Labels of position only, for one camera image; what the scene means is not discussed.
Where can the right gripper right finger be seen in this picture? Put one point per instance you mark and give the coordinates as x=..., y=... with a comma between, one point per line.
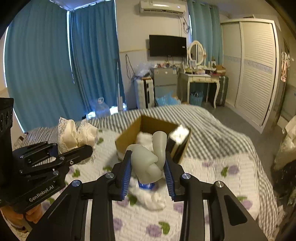
x=228, y=218

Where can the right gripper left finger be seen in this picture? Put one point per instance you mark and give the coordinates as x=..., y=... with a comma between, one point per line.
x=66, y=217

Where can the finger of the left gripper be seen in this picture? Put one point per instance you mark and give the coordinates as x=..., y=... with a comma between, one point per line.
x=35, y=154
x=73, y=156

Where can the grey sock bundle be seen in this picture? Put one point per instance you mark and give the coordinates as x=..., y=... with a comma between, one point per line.
x=148, y=166

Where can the person's left hand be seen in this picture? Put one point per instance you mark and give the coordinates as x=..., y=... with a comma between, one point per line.
x=20, y=221

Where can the cream lace fabric bundle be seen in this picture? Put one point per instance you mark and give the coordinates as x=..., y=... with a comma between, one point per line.
x=70, y=137

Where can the clear water jug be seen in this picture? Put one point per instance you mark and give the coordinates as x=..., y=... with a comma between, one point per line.
x=101, y=108

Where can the white floral quilt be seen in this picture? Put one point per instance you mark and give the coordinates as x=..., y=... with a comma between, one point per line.
x=151, y=214

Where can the white rolled sock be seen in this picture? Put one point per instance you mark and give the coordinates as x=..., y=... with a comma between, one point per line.
x=149, y=199

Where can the blue curtain left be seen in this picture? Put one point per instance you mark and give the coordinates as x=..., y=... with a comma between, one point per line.
x=37, y=67

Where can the blue curtain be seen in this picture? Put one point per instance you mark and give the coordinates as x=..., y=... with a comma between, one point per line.
x=95, y=54
x=206, y=28
x=37, y=67

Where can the blue tissue pack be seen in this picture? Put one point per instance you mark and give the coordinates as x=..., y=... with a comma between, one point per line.
x=149, y=186

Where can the white sock in box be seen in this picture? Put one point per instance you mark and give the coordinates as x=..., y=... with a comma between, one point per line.
x=145, y=139

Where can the grey checked bed cover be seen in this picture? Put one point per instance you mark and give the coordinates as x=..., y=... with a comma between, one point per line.
x=214, y=152

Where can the brown cardboard box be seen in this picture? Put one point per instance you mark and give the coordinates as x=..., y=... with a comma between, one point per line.
x=142, y=129

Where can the blue curtain middle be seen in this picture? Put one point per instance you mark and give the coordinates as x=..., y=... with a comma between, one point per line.
x=95, y=54

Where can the black and white tissue pack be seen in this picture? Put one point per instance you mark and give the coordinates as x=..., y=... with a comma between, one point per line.
x=177, y=142

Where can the white suitcase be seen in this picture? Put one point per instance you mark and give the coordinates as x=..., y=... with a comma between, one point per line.
x=144, y=92

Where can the blue plastic bag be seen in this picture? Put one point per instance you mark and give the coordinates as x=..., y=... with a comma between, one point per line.
x=167, y=100

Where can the dark striped suitcase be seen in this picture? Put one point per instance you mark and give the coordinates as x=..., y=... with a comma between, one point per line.
x=222, y=93

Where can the teal waste basket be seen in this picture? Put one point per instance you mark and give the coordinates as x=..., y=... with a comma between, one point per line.
x=196, y=98

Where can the grey mini fridge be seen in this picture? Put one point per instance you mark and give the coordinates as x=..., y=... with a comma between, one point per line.
x=165, y=81

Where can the white dressing table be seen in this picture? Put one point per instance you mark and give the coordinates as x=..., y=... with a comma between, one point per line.
x=185, y=80

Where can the white louvered wardrobe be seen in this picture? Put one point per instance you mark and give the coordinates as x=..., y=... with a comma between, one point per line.
x=251, y=57

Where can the white oval vanity mirror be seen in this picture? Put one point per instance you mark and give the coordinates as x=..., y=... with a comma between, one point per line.
x=196, y=53

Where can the white air conditioner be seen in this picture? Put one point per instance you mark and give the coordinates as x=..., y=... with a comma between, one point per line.
x=161, y=7

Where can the blue curtain right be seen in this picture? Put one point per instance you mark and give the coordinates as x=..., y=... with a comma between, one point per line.
x=206, y=28

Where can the black wall television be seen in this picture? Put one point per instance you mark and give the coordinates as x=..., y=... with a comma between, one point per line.
x=167, y=46

